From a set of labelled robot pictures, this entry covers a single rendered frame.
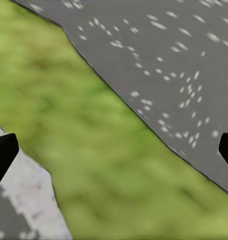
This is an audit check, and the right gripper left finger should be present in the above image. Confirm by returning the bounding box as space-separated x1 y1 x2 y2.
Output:
0 133 19 182

